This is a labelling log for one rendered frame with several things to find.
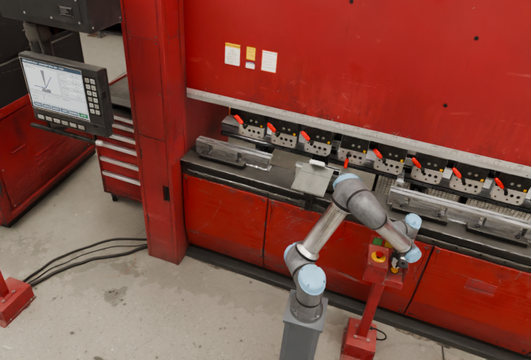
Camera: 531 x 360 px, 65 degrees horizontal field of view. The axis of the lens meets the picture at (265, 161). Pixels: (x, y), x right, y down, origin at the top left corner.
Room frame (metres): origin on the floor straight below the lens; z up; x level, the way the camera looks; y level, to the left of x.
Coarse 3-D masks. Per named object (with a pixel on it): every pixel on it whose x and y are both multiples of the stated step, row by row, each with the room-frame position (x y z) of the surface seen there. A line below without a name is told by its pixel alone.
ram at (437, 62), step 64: (192, 0) 2.25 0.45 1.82; (256, 0) 2.14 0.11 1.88; (320, 0) 2.05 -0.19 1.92; (384, 0) 1.96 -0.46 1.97; (448, 0) 1.89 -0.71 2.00; (512, 0) 1.81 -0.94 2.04; (192, 64) 2.25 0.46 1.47; (256, 64) 2.14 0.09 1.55; (320, 64) 2.04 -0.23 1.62; (384, 64) 1.94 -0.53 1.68; (448, 64) 1.86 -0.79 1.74; (512, 64) 1.79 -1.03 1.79; (320, 128) 2.02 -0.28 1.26; (384, 128) 1.92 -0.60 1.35; (448, 128) 1.83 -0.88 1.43; (512, 128) 1.75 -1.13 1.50
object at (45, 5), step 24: (0, 0) 1.93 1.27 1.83; (24, 0) 1.88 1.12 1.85; (48, 0) 1.84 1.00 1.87; (72, 0) 1.81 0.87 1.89; (96, 0) 1.86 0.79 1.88; (24, 24) 2.01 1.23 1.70; (48, 24) 1.86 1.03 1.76; (72, 24) 1.82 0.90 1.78; (96, 24) 1.84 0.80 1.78; (48, 48) 2.04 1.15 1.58
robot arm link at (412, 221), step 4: (408, 216) 1.53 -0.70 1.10; (412, 216) 1.53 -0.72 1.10; (416, 216) 1.53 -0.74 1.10; (404, 220) 1.52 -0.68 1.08; (408, 220) 1.51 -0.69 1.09; (412, 220) 1.51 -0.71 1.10; (416, 220) 1.51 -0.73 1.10; (420, 220) 1.51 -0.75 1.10; (408, 224) 1.50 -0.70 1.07; (412, 224) 1.49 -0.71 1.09; (416, 224) 1.49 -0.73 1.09; (420, 224) 1.51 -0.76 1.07; (408, 228) 1.49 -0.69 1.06; (412, 228) 1.49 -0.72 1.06; (416, 228) 1.49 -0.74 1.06; (408, 232) 1.48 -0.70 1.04; (412, 232) 1.49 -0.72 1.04; (416, 232) 1.50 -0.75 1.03; (412, 236) 1.50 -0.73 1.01
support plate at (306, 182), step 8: (304, 168) 2.00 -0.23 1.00; (312, 168) 2.01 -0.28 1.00; (320, 168) 2.01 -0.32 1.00; (304, 176) 1.92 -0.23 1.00; (312, 176) 1.93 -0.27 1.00; (320, 176) 1.93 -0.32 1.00; (328, 176) 1.94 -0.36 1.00; (296, 184) 1.84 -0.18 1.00; (304, 184) 1.85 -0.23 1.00; (312, 184) 1.85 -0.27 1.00; (320, 184) 1.86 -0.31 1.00; (304, 192) 1.79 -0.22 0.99; (312, 192) 1.78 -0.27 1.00; (320, 192) 1.79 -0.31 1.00
